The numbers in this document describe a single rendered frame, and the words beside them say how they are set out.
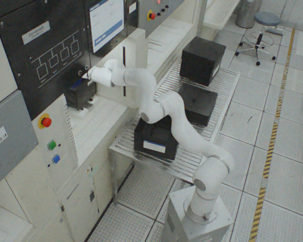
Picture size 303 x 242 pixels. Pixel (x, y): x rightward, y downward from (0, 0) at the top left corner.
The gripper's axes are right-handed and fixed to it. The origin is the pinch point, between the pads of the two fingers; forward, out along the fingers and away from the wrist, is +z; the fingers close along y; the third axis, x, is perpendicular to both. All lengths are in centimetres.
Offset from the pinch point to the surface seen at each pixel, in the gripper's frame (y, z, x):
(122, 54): 16.4, -26.5, 7.4
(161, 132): 16, -58, -43
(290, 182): 88, -166, -118
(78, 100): -8.8, -10.2, -17.5
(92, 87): 6.8, -9.5, -18.5
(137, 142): -6, -52, -36
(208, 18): 190, -29, -36
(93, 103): 4.0, -10.8, -29.9
